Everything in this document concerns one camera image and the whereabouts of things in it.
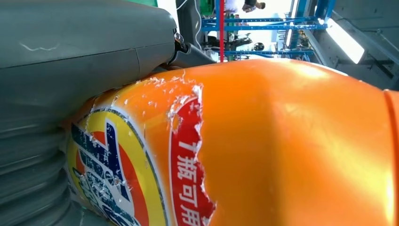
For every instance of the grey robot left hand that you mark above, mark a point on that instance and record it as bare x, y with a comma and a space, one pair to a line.
78, 46

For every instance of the orange detergent bottle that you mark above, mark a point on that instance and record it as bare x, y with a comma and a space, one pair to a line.
280, 140

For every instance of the red vertical pole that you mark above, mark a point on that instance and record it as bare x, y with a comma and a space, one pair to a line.
221, 31

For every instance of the person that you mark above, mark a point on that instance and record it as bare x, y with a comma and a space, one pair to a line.
252, 5

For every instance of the blue metal rack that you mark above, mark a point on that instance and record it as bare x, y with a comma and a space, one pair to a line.
265, 27

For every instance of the bright rectangular light panel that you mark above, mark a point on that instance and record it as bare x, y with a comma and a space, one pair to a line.
344, 42

